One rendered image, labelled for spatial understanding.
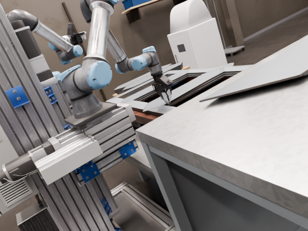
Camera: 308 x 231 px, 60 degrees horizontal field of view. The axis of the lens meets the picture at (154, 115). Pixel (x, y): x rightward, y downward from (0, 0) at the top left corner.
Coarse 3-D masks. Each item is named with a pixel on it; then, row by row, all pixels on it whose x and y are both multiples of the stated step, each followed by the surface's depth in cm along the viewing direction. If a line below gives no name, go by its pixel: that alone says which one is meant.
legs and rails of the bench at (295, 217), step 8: (160, 152) 74; (176, 160) 67; (192, 168) 61; (208, 176) 57; (216, 176) 54; (224, 184) 53; (232, 184) 50; (240, 192) 49; (248, 192) 47; (256, 200) 46; (264, 200) 44; (272, 208) 43; (280, 208) 41; (288, 216) 41; (296, 216) 39; (304, 224) 38
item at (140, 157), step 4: (136, 132) 189; (136, 140) 175; (140, 144) 166; (140, 148) 161; (140, 152) 156; (144, 152) 154; (128, 156) 160; (132, 156) 154; (136, 156) 153; (140, 156) 151; (144, 156) 149; (136, 160) 150; (140, 160) 146; (144, 160) 144; (140, 164) 146; (144, 164) 140; (148, 164) 139; (148, 168) 137; (152, 172) 135
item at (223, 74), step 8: (200, 72) 214; (224, 72) 191; (232, 72) 184; (176, 80) 224; (208, 80) 185; (216, 80) 186; (144, 88) 247; (200, 88) 180; (120, 96) 238; (128, 96) 240; (144, 96) 211; (184, 96) 176; (168, 104) 170; (144, 112) 174; (152, 112) 163
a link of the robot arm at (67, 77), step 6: (78, 66) 125; (66, 72) 122; (72, 72) 123; (60, 78) 125; (66, 78) 123; (72, 78) 121; (66, 84) 124; (72, 84) 122; (66, 90) 127; (72, 90) 125; (78, 90) 124; (72, 96) 126; (78, 96) 126
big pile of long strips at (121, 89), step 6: (162, 66) 310; (168, 66) 295; (174, 66) 281; (180, 66) 280; (138, 78) 292; (144, 78) 278; (150, 78) 266; (126, 84) 283; (132, 84) 271; (138, 84) 260; (114, 90) 279; (120, 90) 278; (126, 90) 261
